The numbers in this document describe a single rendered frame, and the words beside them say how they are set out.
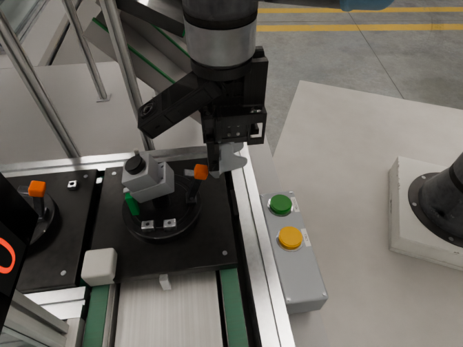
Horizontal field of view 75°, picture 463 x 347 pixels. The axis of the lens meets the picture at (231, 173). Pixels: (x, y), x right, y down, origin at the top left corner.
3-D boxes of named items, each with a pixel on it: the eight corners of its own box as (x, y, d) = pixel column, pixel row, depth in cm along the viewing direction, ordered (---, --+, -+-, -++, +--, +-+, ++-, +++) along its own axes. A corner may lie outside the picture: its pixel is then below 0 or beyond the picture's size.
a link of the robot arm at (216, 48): (184, 32, 28) (182, -2, 33) (189, 76, 32) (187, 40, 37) (264, 27, 29) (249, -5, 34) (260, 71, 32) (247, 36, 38)
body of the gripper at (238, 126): (263, 149, 41) (273, 68, 32) (200, 155, 41) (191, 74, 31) (253, 113, 46) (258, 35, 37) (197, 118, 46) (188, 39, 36)
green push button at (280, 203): (287, 198, 59) (289, 192, 58) (292, 216, 57) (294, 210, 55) (266, 201, 59) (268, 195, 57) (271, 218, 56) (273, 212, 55)
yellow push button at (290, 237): (297, 230, 55) (299, 224, 53) (303, 250, 52) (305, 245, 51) (275, 233, 54) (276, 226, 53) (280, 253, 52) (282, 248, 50)
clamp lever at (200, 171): (196, 192, 55) (207, 164, 49) (196, 201, 53) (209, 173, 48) (176, 190, 53) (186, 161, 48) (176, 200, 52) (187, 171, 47)
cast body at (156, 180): (174, 171, 51) (152, 144, 46) (175, 192, 49) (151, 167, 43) (131, 186, 53) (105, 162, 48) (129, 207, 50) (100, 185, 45)
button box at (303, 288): (289, 206, 64) (293, 188, 60) (321, 310, 51) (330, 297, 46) (256, 210, 64) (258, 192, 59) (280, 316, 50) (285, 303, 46)
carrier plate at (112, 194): (222, 162, 66) (221, 155, 64) (238, 268, 50) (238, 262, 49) (108, 173, 64) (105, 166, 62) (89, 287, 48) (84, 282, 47)
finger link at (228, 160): (247, 187, 49) (250, 146, 42) (211, 191, 48) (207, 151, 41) (244, 173, 51) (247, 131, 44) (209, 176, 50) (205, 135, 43)
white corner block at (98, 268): (120, 257, 52) (114, 246, 49) (118, 284, 49) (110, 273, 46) (92, 261, 51) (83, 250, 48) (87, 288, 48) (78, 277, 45)
